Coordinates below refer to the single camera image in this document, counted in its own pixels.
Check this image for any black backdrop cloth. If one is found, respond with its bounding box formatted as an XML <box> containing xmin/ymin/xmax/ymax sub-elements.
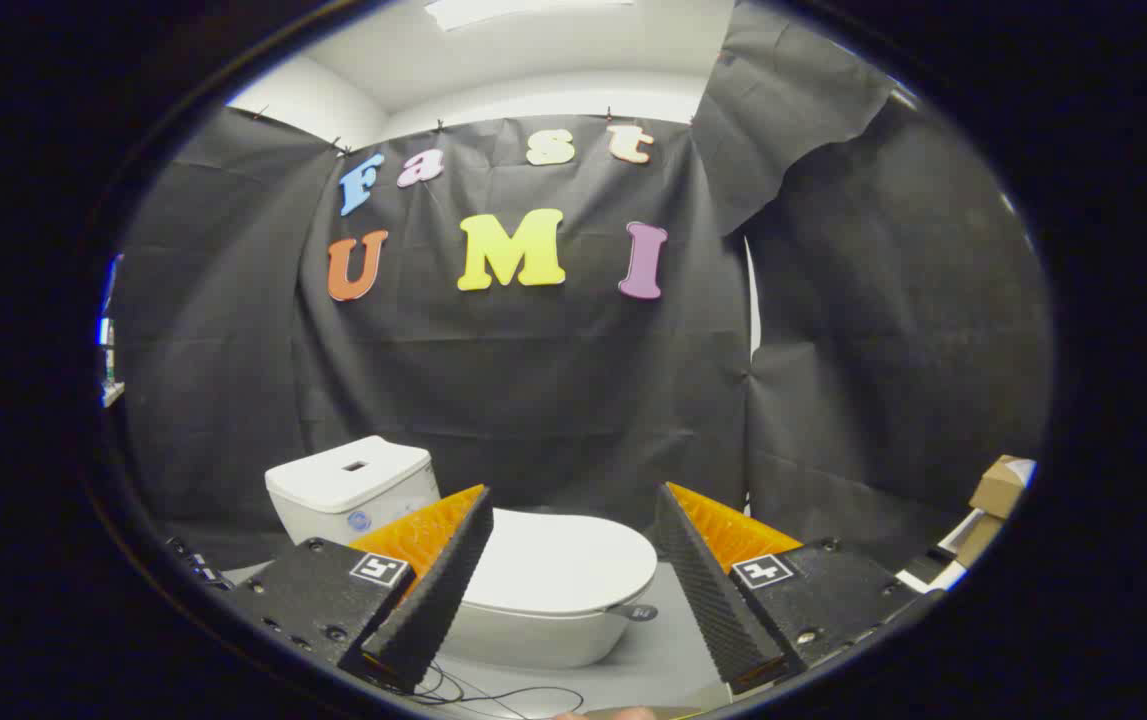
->
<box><xmin>111</xmin><ymin>0</ymin><xmax>1052</xmax><ymax>573</ymax></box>

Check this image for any white toilet lid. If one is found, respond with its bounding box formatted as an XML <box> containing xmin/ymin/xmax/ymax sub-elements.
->
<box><xmin>463</xmin><ymin>508</ymin><xmax>658</xmax><ymax>617</ymax></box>

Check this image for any ceiling light panel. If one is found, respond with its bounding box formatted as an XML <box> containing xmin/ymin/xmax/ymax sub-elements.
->
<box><xmin>423</xmin><ymin>0</ymin><xmax>636</xmax><ymax>31</ymax></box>

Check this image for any thin black cable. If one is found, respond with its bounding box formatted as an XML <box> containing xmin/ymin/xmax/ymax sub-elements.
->
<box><xmin>373</xmin><ymin>660</ymin><xmax>586</xmax><ymax>717</ymax></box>

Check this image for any white toilet body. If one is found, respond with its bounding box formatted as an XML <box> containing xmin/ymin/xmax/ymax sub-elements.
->
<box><xmin>265</xmin><ymin>436</ymin><xmax>656</xmax><ymax>669</ymax></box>

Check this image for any white flat board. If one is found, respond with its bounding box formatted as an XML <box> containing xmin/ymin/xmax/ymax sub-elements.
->
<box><xmin>896</xmin><ymin>510</ymin><xmax>984</xmax><ymax>593</ymax></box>

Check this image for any small brown cardboard box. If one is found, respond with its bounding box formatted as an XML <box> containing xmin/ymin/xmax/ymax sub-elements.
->
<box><xmin>953</xmin><ymin>514</ymin><xmax>1004</xmax><ymax>568</ymax></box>

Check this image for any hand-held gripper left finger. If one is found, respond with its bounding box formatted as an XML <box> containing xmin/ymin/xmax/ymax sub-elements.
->
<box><xmin>228</xmin><ymin>484</ymin><xmax>495</xmax><ymax>694</ymax></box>

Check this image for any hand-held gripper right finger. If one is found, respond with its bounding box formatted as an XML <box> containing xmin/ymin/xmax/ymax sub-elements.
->
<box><xmin>654</xmin><ymin>482</ymin><xmax>945</xmax><ymax>697</ymax></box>

